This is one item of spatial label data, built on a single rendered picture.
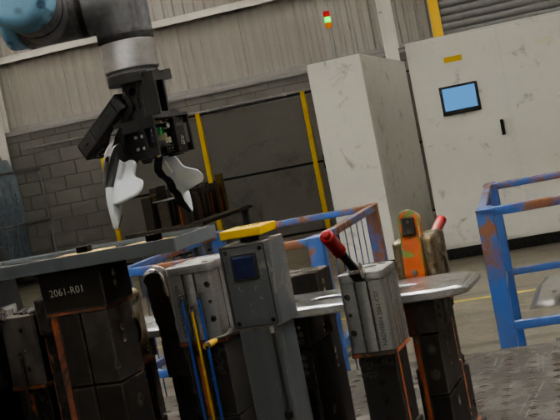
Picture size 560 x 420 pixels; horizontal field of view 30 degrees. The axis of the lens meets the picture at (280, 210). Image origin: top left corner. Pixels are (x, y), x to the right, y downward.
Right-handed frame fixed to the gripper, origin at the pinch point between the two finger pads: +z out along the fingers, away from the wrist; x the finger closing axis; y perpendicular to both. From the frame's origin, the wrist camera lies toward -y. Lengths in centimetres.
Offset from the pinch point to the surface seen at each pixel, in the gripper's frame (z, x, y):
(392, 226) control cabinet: 78, 718, -391
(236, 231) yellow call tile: 3.0, 1.7, 12.9
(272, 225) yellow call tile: 3.3, 6.7, 15.0
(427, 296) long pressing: 19.4, 32.4, 21.6
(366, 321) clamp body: 19.8, 19.5, 18.4
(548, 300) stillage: 63, 242, -50
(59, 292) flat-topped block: 7.1, -6.9, -13.2
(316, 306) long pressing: 18.6, 27.7, 4.5
